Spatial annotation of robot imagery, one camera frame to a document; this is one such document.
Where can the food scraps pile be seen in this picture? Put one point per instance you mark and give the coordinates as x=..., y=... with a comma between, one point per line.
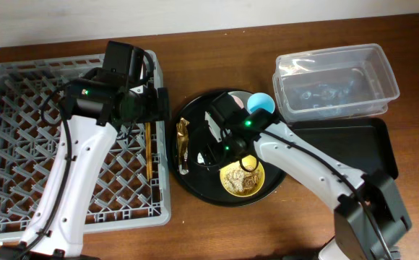
x=239, y=181

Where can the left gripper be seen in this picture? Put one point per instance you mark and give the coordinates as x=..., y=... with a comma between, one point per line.
x=162, y=105

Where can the pink cup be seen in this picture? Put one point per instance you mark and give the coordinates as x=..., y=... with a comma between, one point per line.
x=238, y=101

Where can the yellow bowl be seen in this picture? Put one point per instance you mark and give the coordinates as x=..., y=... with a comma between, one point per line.
x=248, y=164

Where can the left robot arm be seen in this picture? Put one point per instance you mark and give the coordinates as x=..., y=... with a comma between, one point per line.
x=88, y=131

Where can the grey dishwasher rack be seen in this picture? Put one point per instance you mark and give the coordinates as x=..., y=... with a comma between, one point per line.
x=132, y=190

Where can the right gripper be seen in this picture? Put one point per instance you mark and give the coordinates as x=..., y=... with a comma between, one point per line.
x=202, y=145

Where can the white napkin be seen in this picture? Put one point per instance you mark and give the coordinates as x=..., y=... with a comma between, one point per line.
x=200, y=159

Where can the black rectangular tray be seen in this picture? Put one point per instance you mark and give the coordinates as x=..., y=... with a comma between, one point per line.
x=361, y=143

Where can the grey plate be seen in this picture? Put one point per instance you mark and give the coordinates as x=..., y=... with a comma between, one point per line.
x=243, y=94

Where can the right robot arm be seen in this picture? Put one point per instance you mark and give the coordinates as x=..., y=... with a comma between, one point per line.
x=369, y=214

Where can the gold foil wrapper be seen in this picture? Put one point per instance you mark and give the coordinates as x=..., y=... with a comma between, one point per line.
x=182, y=138

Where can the round black tray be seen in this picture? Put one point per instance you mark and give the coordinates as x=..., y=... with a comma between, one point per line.
x=203, y=183

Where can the clear plastic bin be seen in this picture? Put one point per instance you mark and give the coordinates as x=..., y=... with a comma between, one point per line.
x=342, y=82

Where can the blue cup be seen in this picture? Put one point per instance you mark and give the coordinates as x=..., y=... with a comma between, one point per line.
x=260, y=100

